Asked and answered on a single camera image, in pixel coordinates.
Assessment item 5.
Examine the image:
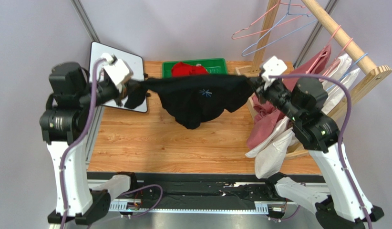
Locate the hanging pink t shirt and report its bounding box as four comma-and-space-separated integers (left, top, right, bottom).
247, 45, 331, 149

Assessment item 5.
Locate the pink wire hanger empty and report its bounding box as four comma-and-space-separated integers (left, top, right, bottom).
231, 0, 306, 40

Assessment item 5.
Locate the hanging white t shirt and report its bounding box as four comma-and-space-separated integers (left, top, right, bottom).
245, 54, 360, 158
255, 72, 349, 178

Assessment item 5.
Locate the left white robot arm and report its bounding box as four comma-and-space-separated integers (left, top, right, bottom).
40, 58, 137, 227

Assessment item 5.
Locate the blue wire hanger empty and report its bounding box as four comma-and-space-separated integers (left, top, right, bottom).
231, 0, 317, 57

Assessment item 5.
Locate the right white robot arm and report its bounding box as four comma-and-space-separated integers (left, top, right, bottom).
249, 74, 384, 229

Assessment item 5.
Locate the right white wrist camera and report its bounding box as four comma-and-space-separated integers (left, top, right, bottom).
259, 56, 288, 90

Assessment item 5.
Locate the black t shirt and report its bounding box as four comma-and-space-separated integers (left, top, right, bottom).
124, 74, 253, 129

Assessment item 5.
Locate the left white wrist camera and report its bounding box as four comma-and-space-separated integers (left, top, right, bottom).
101, 53, 134, 86

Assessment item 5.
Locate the red t shirt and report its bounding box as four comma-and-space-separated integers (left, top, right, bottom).
171, 62, 209, 78

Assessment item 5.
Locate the green plastic tray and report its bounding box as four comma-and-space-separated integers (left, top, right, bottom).
162, 58, 227, 78

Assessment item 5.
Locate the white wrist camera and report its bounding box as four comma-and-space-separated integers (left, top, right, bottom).
259, 56, 288, 90
101, 53, 134, 86

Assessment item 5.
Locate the wooden clothes rack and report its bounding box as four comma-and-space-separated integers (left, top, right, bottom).
235, 0, 392, 160

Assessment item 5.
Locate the white whiteboard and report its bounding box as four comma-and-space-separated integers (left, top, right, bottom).
89, 42, 148, 113

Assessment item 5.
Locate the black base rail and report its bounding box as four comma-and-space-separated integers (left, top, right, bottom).
86, 171, 324, 210

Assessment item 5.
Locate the aluminium frame rail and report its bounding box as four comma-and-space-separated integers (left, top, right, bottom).
49, 106, 355, 229

